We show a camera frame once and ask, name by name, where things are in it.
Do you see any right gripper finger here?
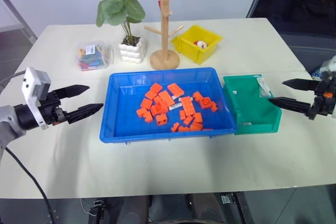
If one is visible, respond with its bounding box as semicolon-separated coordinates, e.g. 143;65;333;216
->
281;78;320;92
268;96;313;118

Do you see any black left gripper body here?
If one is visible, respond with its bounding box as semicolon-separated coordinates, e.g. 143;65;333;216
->
38;89;71;127

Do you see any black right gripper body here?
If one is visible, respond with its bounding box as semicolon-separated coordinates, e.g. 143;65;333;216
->
305;76;336;121

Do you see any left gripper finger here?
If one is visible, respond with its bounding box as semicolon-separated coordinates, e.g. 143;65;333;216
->
66;103;104;125
54;84;91;101

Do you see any clear plastic storage box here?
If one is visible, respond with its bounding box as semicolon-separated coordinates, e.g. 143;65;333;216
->
75;40;114;72

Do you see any clear plastic bag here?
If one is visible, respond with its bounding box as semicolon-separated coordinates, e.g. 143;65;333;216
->
255;75;272;98

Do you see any blue plastic tray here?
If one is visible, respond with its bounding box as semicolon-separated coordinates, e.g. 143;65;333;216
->
99;67;237;145

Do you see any green plastic bin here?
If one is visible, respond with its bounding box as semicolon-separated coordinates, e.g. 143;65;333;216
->
222;73;283;136

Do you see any white bubble plant pot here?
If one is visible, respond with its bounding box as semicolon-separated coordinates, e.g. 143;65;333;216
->
118;35;146;64

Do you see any metal table clamp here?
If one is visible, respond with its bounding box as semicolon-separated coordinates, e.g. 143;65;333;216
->
220;194;236;205
88;199;106;218

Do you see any green leafy plant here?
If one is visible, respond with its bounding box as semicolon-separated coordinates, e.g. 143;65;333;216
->
95;0;146;41

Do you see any wooden tree stand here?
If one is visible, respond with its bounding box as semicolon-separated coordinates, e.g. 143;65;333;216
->
136;0;191;71

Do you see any white and red toy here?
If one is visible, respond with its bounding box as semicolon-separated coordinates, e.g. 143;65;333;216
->
193;39;208;50

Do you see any yellow plastic bin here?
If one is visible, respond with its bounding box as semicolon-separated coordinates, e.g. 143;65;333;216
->
171;24;224;66

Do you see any black table leg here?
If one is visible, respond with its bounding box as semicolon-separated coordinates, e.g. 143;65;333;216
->
232;191;255;224

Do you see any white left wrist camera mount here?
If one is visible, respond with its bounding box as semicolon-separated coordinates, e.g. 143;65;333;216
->
22;66;51;131

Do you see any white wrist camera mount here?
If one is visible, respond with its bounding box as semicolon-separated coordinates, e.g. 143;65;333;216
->
311;55;336;81
22;66;51;131

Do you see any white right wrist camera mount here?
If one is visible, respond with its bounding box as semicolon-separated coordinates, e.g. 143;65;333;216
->
311;55;336;81

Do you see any grey cable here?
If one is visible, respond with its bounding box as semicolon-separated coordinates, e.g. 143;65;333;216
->
0;71;27;88

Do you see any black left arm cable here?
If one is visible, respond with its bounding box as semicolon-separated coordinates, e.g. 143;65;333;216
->
4;146;58;224

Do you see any grey metal frame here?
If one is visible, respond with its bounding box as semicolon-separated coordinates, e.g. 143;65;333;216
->
0;0;38;44

